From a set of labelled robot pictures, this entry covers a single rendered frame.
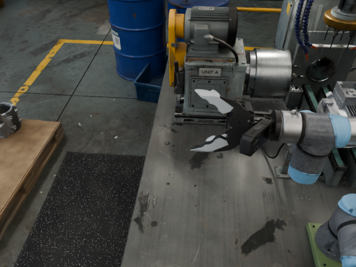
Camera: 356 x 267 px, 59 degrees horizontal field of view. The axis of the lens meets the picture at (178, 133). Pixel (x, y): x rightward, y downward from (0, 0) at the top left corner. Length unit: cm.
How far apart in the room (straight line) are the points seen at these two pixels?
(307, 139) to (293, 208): 69
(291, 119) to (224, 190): 72
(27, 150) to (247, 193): 184
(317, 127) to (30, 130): 248
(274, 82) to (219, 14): 41
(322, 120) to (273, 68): 85
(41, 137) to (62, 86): 98
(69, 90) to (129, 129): 95
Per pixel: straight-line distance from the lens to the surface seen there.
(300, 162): 82
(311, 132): 75
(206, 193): 138
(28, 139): 283
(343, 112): 148
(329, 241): 126
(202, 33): 145
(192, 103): 160
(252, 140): 64
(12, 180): 254
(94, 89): 349
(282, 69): 160
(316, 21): 189
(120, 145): 276
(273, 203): 140
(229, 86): 156
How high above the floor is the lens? 189
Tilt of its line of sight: 42 degrees down
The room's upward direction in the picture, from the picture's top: straight up
